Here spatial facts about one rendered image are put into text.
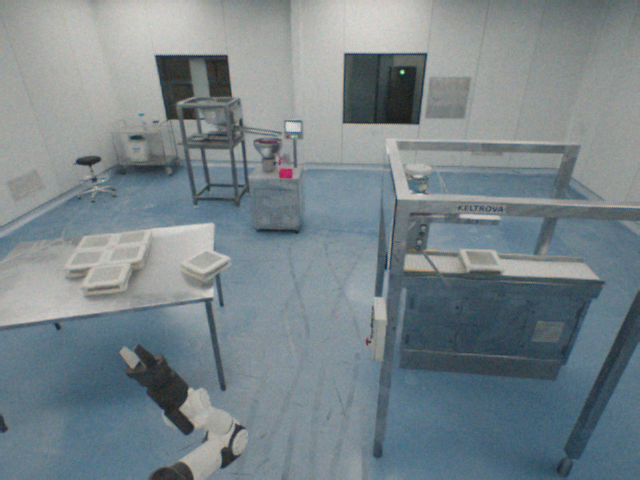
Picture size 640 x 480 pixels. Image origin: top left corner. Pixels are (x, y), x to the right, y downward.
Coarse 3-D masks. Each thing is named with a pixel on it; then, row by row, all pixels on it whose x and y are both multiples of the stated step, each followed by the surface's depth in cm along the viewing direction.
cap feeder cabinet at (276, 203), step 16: (256, 176) 476; (272, 176) 476; (304, 176) 520; (256, 192) 480; (272, 192) 478; (288, 192) 476; (304, 192) 526; (256, 208) 491; (272, 208) 489; (288, 208) 487; (304, 208) 533; (256, 224) 502; (272, 224) 499; (288, 224) 497
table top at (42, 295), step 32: (32, 256) 287; (64, 256) 287; (160, 256) 286; (0, 288) 251; (32, 288) 251; (64, 288) 251; (128, 288) 250; (160, 288) 250; (192, 288) 250; (0, 320) 223; (32, 320) 223; (64, 320) 226
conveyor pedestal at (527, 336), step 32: (416, 320) 277; (448, 320) 274; (480, 320) 272; (512, 320) 269; (544, 320) 266; (576, 320) 264; (416, 352) 290; (448, 352) 288; (480, 352) 285; (512, 352) 282; (544, 352) 279
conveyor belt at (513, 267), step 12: (408, 264) 266; (420, 264) 265; (444, 264) 265; (456, 264) 265; (504, 264) 265; (516, 264) 265; (528, 264) 265; (540, 264) 265; (552, 264) 265; (564, 264) 265; (576, 264) 265; (552, 276) 252; (564, 276) 252; (576, 276) 252; (588, 276) 252
